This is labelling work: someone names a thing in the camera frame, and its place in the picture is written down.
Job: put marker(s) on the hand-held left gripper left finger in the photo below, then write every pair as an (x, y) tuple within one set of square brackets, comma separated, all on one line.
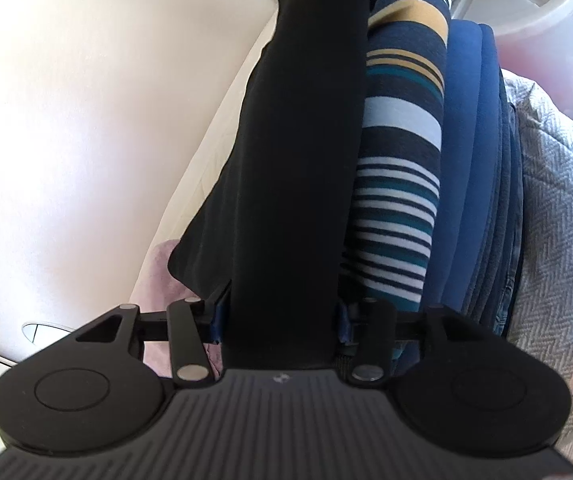
[(219, 320)]

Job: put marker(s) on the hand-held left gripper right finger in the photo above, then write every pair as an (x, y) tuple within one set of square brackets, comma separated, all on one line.
[(345, 327)]

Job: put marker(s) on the large dark garment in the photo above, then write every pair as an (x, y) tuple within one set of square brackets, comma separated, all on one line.
[(296, 160)]

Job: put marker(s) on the lilac pillow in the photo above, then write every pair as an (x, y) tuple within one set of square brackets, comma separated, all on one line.
[(156, 280)]

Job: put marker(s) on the white plastic bucket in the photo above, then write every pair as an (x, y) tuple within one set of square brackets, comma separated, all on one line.
[(541, 35)]

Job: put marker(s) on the striped folded garment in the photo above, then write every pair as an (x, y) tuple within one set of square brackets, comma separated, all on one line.
[(396, 185)]

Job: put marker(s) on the blue fleece garment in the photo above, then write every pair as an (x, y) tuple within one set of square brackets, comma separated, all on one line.
[(466, 160)]

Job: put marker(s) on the blue denim garment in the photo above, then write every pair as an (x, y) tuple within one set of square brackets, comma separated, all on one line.
[(511, 210)]

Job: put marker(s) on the bed with pink-blue blanket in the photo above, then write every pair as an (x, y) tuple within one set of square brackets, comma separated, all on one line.
[(556, 260)]

